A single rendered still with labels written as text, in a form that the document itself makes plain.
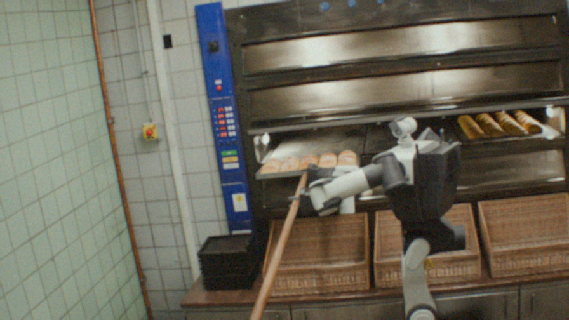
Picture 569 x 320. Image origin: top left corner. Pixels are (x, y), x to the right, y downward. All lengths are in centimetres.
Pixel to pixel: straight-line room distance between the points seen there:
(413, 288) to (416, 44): 136
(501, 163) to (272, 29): 151
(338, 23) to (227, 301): 163
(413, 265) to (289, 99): 130
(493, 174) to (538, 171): 27
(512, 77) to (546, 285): 115
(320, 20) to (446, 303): 167
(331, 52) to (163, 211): 141
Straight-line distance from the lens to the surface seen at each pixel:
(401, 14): 337
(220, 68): 345
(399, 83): 339
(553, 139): 356
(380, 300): 315
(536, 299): 325
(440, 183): 243
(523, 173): 356
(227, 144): 351
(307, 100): 341
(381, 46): 335
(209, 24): 345
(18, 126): 294
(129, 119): 372
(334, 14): 337
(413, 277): 266
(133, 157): 376
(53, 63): 328
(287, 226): 237
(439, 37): 337
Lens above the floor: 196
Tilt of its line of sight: 12 degrees down
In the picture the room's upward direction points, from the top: 8 degrees counter-clockwise
